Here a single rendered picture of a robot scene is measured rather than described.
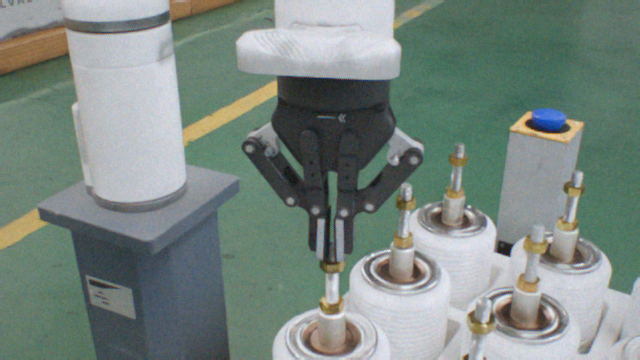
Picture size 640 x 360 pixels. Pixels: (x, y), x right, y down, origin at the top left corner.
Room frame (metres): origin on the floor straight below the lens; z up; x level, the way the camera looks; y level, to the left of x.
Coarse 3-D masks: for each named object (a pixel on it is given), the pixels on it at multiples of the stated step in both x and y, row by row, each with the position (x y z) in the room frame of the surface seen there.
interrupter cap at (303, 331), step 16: (304, 320) 0.43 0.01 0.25; (352, 320) 0.43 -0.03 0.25; (368, 320) 0.43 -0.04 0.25; (288, 336) 0.41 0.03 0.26; (304, 336) 0.41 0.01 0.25; (352, 336) 0.41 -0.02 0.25; (368, 336) 0.41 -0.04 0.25; (304, 352) 0.39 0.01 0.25; (320, 352) 0.39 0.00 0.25; (336, 352) 0.39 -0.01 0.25; (352, 352) 0.39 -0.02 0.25; (368, 352) 0.39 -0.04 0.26
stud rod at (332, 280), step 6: (330, 246) 0.41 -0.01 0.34; (330, 252) 0.41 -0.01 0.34; (330, 258) 0.41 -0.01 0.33; (330, 276) 0.41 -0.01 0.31; (336, 276) 0.41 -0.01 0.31; (330, 282) 0.41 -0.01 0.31; (336, 282) 0.41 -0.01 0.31; (330, 288) 0.41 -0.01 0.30; (336, 288) 0.41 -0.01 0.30; (330, 294) 0.41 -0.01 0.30; (336, 294) 0.41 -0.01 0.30; (330, 300) 0.41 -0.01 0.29; (336, 300) 0.41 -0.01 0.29
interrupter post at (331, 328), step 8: (320, 312) 0.40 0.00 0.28; (344, 312) 0.41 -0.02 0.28; (320, 320) 0.40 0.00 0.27; (328, 320) 0.40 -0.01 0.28; (336, 320) 0.40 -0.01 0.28; (344, 320) 0.40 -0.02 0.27; (320, 328) 0.40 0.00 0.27; (328, 328) 0.40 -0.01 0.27; (336, 328) 0.40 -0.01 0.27; (344, 328) 0.41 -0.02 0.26; (320, 336) 0.40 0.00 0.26; (328, 336) 0.40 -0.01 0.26; (336, 336) 0.40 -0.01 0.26; (344, 336) 0.40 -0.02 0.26; (328, 344) 0.40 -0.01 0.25; (336, 344) 0.40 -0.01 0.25
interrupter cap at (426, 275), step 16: (368, 256) 0.52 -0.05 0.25; (384, 256) 0.53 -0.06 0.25; (416, 256) 0.53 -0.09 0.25; (368, 272) 0.50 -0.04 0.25; (384, 272) 0.50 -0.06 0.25; (416, 272) 0.50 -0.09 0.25; (432, 272) 0.50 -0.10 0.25; (384, 288) 0.47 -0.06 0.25; (400, 288) 0.47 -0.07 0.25; (416, 288) 0.47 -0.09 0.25; (432, 288) 0.48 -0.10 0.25
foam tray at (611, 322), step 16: (496, 256) 0.64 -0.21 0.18; (496, 272) 0.62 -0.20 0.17; (496, 288) 0.58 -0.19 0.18; (608, 288) 0.57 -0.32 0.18; (608, 304) 0.55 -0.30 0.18; (624, 304) 0.55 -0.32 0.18; (448, 320) 0.53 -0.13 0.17; (464, 320) 0.52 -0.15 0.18; (608, 320) 0.52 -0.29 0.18; (624, 320) 0.52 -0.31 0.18; (448, 336) 0.53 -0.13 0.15; (608, 336) 0.49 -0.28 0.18; (448, 352) 0.47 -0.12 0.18; (592, 352) 0.47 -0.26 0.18
